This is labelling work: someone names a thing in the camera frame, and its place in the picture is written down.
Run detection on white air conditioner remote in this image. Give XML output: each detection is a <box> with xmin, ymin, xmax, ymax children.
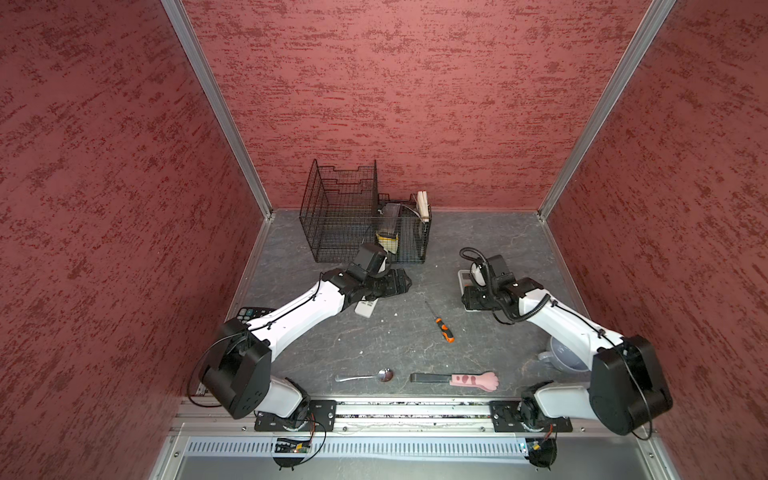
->
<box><xmin>354</xmin><ymin>300</ymin><xmax>378</xmax><ymax>318</ymax></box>

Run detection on grey white remote control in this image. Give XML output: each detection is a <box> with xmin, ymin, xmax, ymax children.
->
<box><xmin>458</xmin><ymin>270</ymin><xmax>474</xmax><ymax>291</ymax></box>

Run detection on black calculator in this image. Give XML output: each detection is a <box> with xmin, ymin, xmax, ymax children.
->
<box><xmin>235</xmin><ymin>307</ymin><xmax>274</xmax><ymax>322</ymax></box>

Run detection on orange black screwdriver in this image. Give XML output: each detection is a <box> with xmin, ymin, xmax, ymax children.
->
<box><xmin>425</xmin><ymin>301</ymin><xmax>455</xmax><ymax>343</ymax></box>

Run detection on wooden sticks in basket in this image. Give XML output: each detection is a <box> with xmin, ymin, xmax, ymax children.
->
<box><xmin>416</xmin><ymin>190</ymin><xmax>430</xmax><ymax>223</ymax></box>

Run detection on yellow black brush in basket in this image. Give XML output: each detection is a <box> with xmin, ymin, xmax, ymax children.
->
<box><xmin>376</xmin><ymin>203</ymin><xmax>402</xmax><ymax>254</ymax></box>

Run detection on metal spoon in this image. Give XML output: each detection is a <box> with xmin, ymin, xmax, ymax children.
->
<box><xmin>334</xmin><ymin>368</ymin><xmax>394</xmax><ymax>383</ymax></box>

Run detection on pink cat paw spatula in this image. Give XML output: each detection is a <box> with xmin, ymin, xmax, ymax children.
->
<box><xmin>409</xmin><ymin>372</ymin><xmax>499</xmax><ymax>392</ymax></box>

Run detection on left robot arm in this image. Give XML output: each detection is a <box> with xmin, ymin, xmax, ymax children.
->
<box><xmin>195</xmin><ymin>268</ymin><xmax>412</xmax><ymax>419</ymax></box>

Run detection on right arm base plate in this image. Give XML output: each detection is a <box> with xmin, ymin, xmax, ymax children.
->
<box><xmin>488</xmin><ymin>399</ymin><xmax>573</xmax><ymax>434</ymax></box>

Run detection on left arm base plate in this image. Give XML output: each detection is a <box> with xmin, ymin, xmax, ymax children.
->
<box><xmin>254</xmin><ymin>400</ymin><xmax>338</xmax><ymax>433</ymax></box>

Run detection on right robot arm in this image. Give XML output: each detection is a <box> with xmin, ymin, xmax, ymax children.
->
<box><xmin>458</xmin><ymin>270</ymin><xmax>673</xmax><ymax>436</ymax></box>

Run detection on black wire basket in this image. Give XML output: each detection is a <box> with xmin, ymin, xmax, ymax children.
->
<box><xmin>299</xmin><ymin>162</ymin><xmax>431</xmax><ymax>263</ymax></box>

